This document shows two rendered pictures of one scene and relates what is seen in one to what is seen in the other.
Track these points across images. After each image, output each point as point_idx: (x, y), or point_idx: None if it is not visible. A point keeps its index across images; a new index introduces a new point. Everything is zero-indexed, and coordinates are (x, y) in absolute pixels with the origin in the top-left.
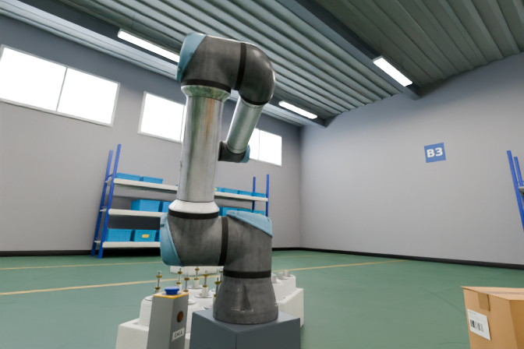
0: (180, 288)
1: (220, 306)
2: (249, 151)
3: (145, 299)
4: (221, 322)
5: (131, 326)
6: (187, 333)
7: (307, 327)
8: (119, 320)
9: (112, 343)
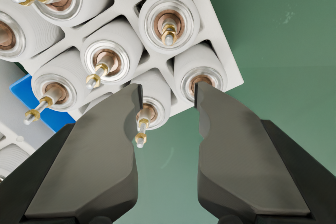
0: (142, 113)
1: None
2: None
3: (223, 87)
4: None
5: (233, 68)
6: None
7: None
8: (161, 204)
9: (186, 153)
